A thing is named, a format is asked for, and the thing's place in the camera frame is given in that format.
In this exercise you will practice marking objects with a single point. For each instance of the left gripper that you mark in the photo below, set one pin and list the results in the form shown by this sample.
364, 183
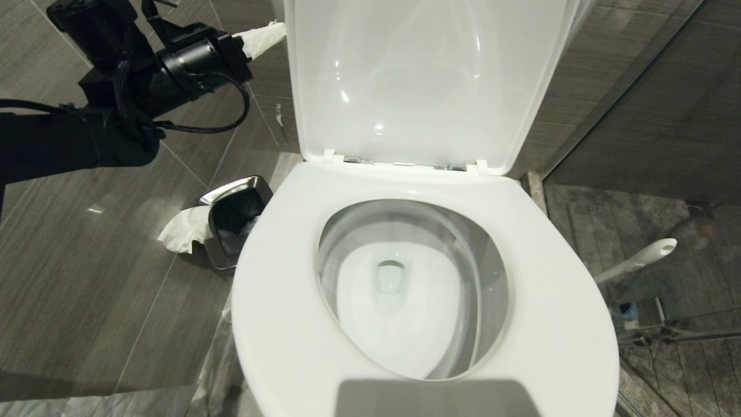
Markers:
200, 63

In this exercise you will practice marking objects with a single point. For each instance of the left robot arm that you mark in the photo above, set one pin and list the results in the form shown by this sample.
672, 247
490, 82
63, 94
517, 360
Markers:
46, 139

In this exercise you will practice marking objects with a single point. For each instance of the white toilet lid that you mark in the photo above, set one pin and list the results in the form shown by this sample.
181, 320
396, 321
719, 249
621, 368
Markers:
417, 87

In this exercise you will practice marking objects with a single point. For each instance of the white toilet seat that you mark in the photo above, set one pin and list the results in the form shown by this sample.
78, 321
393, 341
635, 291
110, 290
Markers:
278, 324

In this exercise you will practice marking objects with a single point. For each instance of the white toilet bowl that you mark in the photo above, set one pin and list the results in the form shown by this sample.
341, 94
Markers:
399, 313

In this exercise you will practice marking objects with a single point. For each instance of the toilet brush holder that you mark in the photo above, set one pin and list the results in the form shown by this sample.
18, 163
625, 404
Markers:
628, 308

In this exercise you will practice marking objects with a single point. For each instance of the metal seat hinge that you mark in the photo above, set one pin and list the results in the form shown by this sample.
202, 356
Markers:
358, 159
457, 167

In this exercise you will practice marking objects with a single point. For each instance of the chrome lidded trash bin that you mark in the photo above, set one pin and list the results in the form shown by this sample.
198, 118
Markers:
237, 223

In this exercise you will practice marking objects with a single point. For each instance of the crumpled white tissue paper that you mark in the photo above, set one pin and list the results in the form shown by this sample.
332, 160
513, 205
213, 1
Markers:
182, 229

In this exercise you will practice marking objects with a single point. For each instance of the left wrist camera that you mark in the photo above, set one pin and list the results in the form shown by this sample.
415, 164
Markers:
87, 14

